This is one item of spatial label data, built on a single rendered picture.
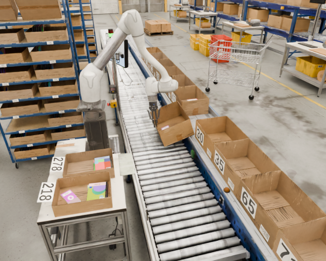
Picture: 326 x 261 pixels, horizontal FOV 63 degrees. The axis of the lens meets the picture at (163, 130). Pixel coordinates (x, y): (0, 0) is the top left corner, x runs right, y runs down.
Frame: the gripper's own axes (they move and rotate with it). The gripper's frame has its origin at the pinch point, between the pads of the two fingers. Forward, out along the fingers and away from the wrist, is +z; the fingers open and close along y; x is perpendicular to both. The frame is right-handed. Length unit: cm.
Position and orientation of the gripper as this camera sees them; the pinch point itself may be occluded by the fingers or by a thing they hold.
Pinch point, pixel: (154, 123)
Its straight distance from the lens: 242.6
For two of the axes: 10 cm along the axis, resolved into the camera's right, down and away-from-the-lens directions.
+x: 2.3, 1.6, -9.6
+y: -9.7, 1.3, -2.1
